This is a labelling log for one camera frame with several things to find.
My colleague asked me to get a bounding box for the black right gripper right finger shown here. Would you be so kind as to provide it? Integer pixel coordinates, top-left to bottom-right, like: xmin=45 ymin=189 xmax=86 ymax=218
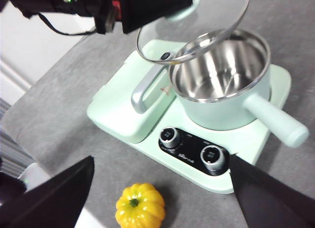
xmin=228 ymin=153 xmax=315 ymax=228

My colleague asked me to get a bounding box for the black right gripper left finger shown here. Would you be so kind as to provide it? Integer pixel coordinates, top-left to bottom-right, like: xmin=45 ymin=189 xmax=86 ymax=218
xmin=0 ymin=156 xmax=95 ymax=228

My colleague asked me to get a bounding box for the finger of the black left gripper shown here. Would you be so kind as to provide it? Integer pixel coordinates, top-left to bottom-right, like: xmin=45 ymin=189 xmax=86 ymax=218
xmin=120 ymin=0 xmax=194 ymax=34

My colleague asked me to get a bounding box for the glass lid with mint knob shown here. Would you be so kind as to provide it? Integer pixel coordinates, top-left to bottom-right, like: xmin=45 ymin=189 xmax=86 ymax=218
xmin=136 ymin=0 xmax=251 ymax=66

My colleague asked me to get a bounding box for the yellow toy pumpkin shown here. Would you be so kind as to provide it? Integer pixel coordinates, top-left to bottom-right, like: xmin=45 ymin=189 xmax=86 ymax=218
xmin=115 ymin=183 xmax=166 ymax=228

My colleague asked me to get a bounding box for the mint green cooker base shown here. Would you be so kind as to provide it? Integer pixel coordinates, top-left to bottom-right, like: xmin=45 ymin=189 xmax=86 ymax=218
xmin=86 ymin=39 xmax=292 ymax=195

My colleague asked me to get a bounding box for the silver control knob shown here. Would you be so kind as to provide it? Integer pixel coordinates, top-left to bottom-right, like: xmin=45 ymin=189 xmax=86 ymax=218
xmin=199 ymin=144 xmax=223 ymax=170
xmin=158 ymin=126 xmax=182 ymax=149

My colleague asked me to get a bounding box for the mint green hinged griddle cover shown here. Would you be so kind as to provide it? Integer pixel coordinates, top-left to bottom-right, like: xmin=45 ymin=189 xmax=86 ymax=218
xmin=86 ymin=39 xmax=186 ymax=144

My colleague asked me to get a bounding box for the mint green steel-lined pot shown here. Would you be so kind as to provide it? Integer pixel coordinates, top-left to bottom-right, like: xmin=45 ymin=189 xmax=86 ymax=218
xmin=168 ymin=28 xmax=310 ymax=148

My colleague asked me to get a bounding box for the black cable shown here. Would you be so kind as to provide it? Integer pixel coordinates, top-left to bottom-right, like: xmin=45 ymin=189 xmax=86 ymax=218
xmin=38 ymin=12 xmax=97 ymax=36

